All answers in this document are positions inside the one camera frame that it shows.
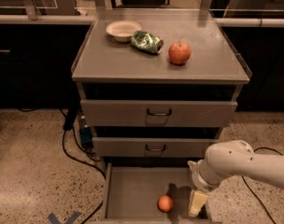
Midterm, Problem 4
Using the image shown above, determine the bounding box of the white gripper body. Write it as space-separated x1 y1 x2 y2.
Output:
188 160 221 192

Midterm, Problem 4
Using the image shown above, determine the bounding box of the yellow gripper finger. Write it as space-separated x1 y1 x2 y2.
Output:
188 189 208 217

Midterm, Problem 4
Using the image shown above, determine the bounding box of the orange fruit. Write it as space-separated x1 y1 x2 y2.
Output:
157 195 174 213

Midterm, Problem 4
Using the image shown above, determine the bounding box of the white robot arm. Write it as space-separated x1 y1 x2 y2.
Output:
188 140 284 217

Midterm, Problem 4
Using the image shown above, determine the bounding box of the grey bottom drawer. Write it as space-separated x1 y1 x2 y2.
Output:
101 163 212 224

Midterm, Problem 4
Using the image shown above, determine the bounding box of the grey drawer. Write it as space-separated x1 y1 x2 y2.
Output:
101 163 212 224
92 137 217 158
81 100 237 128

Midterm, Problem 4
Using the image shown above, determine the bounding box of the grey drawer cabinet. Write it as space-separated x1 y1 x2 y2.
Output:
73 9 249 164

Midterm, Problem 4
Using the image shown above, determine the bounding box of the grey middle drawer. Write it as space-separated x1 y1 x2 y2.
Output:
92 137 217 158

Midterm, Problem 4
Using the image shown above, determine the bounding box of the grey top drawer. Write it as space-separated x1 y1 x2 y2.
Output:
81 100 237 128

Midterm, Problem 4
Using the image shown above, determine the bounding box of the blue power box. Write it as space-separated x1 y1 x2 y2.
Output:
79 127 92 148

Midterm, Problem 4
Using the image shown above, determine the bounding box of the red apple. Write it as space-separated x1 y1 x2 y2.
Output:
168 41 192 65

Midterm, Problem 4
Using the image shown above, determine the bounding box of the crushed green soda can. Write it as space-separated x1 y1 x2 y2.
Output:
131 31 163 54

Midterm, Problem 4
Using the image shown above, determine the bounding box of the white paper bowl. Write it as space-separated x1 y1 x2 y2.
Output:
106 21 142 42

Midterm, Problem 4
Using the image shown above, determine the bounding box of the black floor cable right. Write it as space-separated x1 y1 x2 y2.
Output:
240 147 284 224

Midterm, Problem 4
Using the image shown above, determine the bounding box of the black floor cable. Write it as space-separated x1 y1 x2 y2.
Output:
16 106 107 224
240 147 284 224

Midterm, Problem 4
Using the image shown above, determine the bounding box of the black floor cable left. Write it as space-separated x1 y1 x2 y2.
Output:
16 106 107 224

